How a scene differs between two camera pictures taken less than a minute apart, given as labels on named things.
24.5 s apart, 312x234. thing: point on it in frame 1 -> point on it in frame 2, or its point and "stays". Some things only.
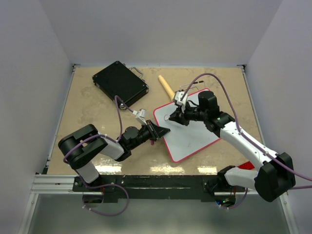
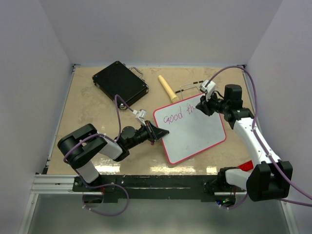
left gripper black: [155, 131] stays
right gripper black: [180, 116] -> [205, 108]
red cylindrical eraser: [248, 165] stays
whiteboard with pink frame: [184, 140] stays
